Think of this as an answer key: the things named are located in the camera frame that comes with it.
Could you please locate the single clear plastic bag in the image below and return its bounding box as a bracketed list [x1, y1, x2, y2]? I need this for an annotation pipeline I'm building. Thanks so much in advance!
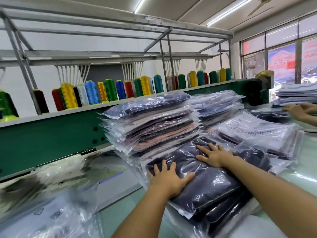
[146, 139, 273, 218]

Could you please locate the person's right forearm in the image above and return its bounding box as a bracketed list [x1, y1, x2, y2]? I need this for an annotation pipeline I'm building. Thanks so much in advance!
[223, 156, 317, 238]

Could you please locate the person's left forearm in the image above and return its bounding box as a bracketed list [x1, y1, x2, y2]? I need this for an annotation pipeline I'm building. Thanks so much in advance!
[113, 190, 176, 238]

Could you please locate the person's left hand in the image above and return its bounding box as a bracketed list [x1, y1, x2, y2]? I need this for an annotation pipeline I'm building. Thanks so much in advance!
[148, 159, 196, 199]

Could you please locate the black machine head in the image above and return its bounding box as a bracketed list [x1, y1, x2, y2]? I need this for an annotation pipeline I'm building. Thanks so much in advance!
[245, 71, 275, 106]

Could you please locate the window with red poster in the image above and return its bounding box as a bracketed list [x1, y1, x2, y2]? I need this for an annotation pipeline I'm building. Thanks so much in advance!
[240, 12, 317, 85]

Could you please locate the ceiling light tube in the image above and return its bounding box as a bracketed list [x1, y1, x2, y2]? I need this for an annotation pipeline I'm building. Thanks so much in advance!
[205, 0, 253, 27]
[134, 0, 147, 13]

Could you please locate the grey metal thread rack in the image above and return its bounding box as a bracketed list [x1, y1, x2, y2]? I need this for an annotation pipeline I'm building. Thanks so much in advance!
[0, 0, 233, 117]

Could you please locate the row of coloured thread spools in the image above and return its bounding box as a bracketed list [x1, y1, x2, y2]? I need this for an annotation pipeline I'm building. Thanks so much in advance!
[0, 68, 233, 122]

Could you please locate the person's right hand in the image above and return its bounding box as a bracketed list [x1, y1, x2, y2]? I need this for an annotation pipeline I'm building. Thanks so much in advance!
[195, 142, 236, 169]

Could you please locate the another person's forearm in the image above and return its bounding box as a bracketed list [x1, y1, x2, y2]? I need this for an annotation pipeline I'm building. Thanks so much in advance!
[299, 112, 317, 128]

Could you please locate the stack of bagged garments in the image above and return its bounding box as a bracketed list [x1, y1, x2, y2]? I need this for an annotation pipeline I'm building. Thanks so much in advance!
[101, 90, 305, 238]

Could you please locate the green machine beam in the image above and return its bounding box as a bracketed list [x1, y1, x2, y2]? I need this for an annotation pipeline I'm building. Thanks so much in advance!
[0, 79, 270, 181]

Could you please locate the stack of plastic bags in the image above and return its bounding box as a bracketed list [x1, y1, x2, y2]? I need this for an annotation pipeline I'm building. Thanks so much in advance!
[0, 186, 105, 238]

